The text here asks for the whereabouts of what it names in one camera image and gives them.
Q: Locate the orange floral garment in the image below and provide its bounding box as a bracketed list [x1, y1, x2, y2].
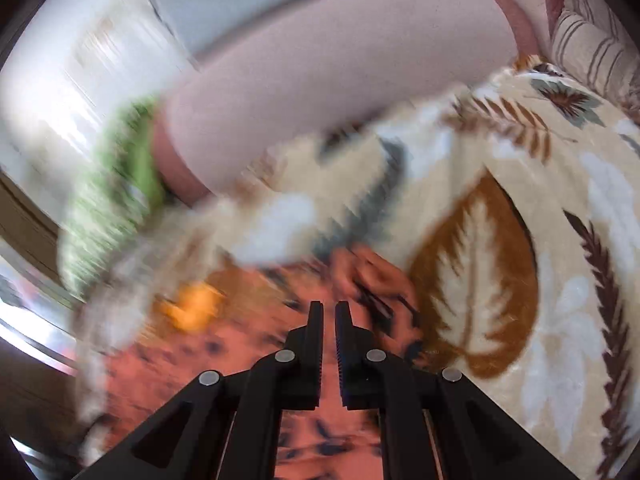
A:
[99, 246, 416, 479]

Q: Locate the striped cushion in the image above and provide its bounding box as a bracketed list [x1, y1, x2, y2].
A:
[551, 0, 639, 122]

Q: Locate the green checkered folded quilt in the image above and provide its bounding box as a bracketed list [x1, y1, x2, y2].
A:
[58, 98, 166, 299]

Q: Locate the stained glass door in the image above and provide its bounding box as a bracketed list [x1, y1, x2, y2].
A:
[1, 174, 76, 479]

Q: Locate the leaf pattern blanket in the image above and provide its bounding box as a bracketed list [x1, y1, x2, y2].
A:
[74, 56, 640, 480]

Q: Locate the pink bolster pillow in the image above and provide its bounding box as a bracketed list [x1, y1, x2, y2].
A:
[152, 0, 538, 203]

